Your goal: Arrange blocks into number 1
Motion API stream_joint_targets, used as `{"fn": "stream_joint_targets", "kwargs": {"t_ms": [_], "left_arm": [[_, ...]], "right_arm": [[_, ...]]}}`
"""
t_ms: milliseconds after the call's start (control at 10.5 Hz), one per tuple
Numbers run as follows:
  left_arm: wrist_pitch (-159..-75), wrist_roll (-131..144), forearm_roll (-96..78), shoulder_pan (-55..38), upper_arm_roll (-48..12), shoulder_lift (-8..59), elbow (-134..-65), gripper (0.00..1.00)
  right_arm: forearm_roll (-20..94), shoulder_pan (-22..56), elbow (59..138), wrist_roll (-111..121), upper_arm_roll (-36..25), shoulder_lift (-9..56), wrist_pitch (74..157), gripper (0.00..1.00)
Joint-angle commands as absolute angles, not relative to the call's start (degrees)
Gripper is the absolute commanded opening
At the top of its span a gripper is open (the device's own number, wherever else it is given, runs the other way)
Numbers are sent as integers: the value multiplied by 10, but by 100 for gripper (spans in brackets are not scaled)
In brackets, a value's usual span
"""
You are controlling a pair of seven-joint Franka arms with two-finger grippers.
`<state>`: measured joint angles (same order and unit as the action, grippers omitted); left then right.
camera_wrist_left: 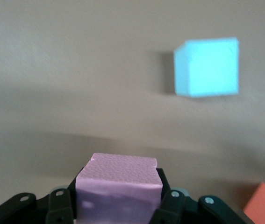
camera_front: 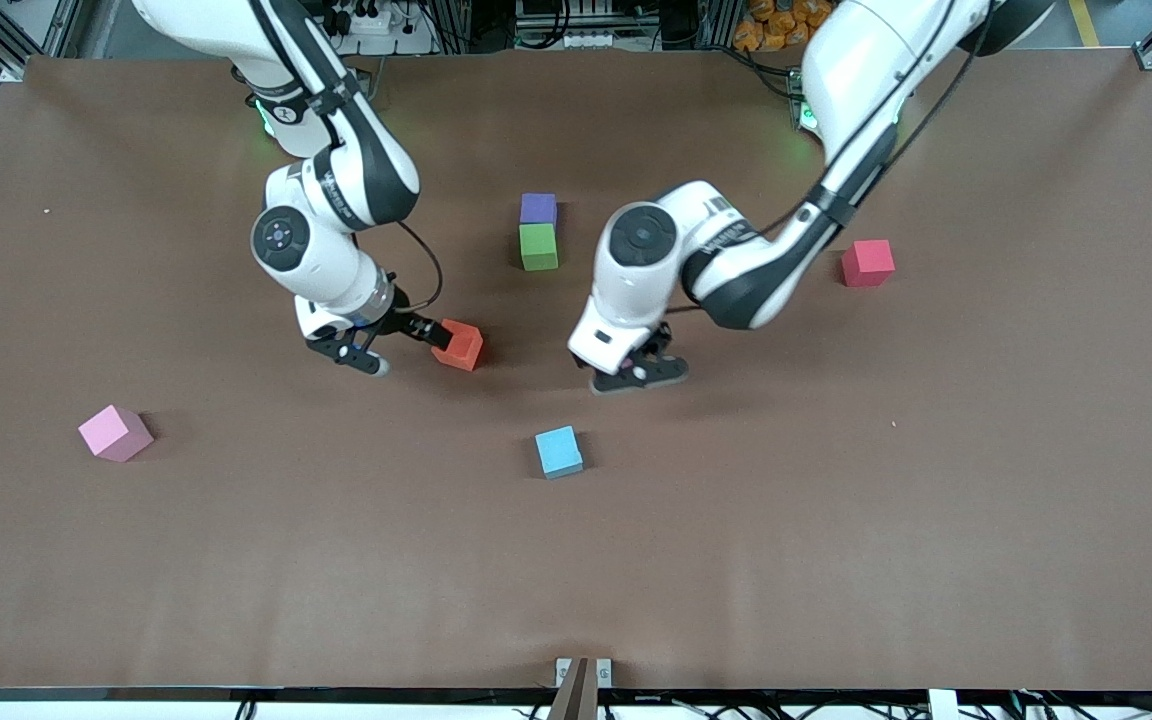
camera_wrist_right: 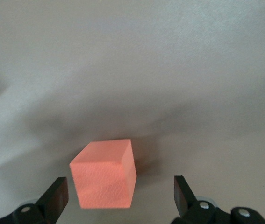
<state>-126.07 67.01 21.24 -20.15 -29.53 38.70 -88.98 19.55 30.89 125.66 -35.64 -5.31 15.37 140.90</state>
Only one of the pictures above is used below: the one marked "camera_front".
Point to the small white box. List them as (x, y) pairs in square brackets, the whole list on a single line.
[(942, 706)]

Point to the metal clamp bracket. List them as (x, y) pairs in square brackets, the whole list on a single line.
[(563, 670)]

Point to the purple foam cube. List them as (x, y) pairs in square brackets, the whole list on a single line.
[(538, 208)]

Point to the orange packets pile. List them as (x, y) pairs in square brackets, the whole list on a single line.
[(771, 30)]

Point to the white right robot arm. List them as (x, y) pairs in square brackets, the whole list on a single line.
[(321, 270)]

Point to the white power strip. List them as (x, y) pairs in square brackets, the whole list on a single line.
[(376, 22)]

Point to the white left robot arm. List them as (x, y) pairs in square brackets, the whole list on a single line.
[(856, 70)]

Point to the brown tapered pole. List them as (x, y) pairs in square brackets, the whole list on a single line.
[(576, 695)]

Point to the orange foam cube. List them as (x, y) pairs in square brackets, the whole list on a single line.
[(461, 348)]

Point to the red foam cube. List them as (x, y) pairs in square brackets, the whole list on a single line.
[(868, 262)]

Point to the light pink foam cube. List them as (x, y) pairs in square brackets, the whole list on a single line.
[(114, 432)]

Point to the black electronics rack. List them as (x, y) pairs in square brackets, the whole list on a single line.
[(586, 25)]

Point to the green foam cube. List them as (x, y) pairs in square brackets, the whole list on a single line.
[(538, 245)]

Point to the blue foam cube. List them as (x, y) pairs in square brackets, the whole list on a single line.
[(558, 450)]

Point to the brown table cover sheet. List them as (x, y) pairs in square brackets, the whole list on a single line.
[(736, 580)]

